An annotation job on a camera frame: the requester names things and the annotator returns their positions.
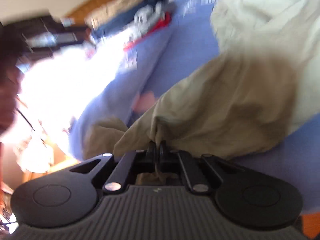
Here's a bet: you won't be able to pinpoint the dark bedside furniture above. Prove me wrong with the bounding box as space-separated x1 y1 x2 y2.
1 14 88 58

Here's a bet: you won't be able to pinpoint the beige pants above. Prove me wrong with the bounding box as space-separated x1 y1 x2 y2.
83 0 320 183

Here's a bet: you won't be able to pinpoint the blue printed bed sheet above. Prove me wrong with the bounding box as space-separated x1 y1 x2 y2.
69 0 319 213

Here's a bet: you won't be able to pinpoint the stack of folded clothes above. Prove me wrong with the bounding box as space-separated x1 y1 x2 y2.
85 0 168 49

